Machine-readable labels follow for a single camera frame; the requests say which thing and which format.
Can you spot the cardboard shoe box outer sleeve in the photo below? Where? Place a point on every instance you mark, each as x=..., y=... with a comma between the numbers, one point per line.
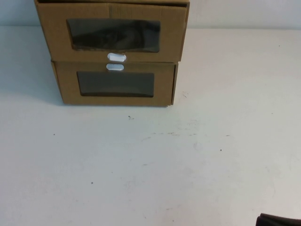
x=94, y=0

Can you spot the white plastic drawer pull tab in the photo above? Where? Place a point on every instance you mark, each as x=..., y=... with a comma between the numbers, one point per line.
x=115, y=67
x=116, y=57

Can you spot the brown cardboard lower drawer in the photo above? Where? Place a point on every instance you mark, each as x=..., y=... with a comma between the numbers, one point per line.
x=176, y=80

